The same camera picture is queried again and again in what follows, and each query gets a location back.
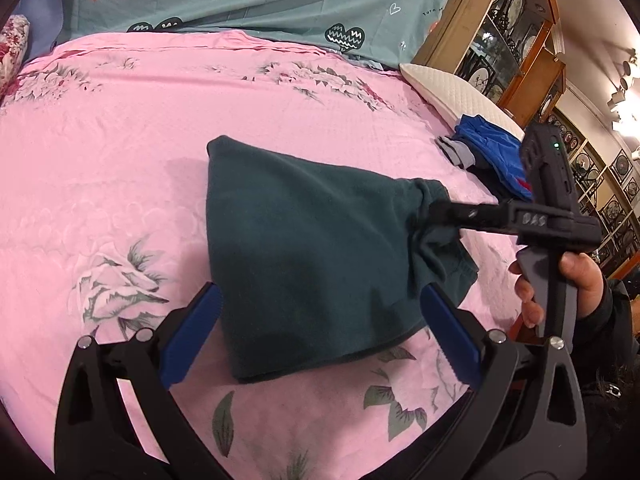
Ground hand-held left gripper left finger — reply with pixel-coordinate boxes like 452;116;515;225
52;282;224;480

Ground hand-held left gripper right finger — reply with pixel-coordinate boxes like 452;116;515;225
350;283;589;480

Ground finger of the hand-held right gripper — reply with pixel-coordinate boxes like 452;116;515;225
431;201;520;234

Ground dark green pants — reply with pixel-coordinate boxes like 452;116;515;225
206;135;478;385

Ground person's right forearm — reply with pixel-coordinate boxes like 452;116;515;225
575;277;640;396

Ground person's right hand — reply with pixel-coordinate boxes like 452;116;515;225
509;252;607;332

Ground dark garment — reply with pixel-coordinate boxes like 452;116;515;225
469;157;511;198

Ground blue jacket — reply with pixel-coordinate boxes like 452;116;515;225
454;114;535;202

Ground grey cloth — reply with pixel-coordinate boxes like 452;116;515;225
434;136;477;170

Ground ceiling spot lamps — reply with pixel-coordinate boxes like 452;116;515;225
605;46;640;136

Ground white quilted pillow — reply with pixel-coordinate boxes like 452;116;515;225
399;62;526;142

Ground wooden display cabinet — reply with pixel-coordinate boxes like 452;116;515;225
412;0;568;130

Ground pink floral bedsheet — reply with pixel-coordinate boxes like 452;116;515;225
0;29;531;480

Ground teal heart print quilt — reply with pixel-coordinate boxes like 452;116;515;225
62;0;468;68

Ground red floral pillow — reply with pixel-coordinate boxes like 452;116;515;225
0;14;32;98

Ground wall display shelves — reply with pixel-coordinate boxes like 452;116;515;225
540;107;640;281

